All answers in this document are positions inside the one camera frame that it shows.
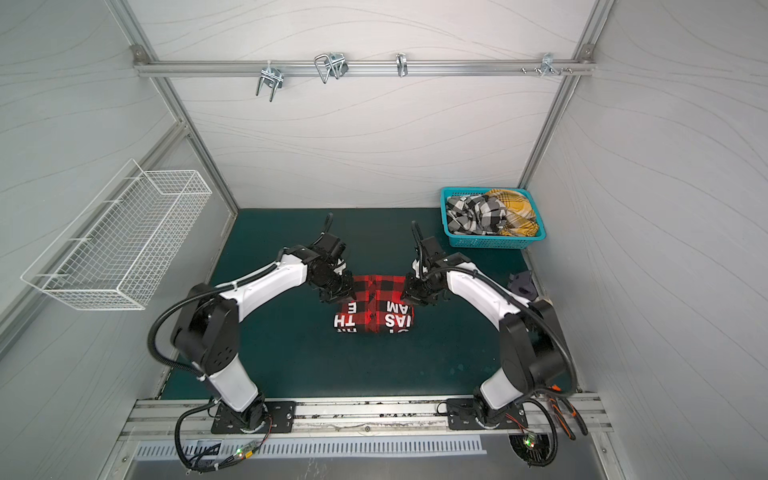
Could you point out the small metal bracket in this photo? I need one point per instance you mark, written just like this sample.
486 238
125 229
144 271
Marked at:
401 65

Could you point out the yellow plaid shirt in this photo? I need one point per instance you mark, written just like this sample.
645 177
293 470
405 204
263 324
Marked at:
520 219

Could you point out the dark grey plastic part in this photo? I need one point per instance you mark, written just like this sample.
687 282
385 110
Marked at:
522 285

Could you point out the white wire basket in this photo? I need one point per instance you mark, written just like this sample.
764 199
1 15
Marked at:
114 254

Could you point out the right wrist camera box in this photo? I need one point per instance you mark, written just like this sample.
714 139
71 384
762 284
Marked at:
431 251

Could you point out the orange handled pliers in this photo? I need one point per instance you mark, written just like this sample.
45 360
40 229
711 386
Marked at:
562 409

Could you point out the horizontal aluminium rail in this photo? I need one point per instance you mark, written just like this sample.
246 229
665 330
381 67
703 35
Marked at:
357 68

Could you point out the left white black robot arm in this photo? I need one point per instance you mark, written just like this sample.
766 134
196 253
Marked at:
201 334

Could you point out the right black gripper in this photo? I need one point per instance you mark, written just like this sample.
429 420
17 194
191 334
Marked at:
417 288

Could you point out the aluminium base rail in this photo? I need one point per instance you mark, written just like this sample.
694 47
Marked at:
344 416

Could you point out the teal plastic basket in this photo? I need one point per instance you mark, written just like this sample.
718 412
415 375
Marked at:
488 241

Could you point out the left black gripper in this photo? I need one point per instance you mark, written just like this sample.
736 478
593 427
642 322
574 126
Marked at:
346 293

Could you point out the metal hook bracket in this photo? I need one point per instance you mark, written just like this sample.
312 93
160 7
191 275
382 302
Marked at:
546 68

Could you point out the grey black plaid shirt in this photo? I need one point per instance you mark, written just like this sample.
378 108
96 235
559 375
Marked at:
479 215

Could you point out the metal u-bolt clamp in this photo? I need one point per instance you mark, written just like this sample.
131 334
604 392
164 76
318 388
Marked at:
271 80
331 65

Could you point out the white slotted cable duct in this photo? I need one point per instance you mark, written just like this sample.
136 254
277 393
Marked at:
324 447

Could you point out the red black plaid shirt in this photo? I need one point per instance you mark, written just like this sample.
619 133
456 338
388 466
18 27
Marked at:
376 306

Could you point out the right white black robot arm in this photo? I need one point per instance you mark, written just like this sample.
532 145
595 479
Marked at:
534 359

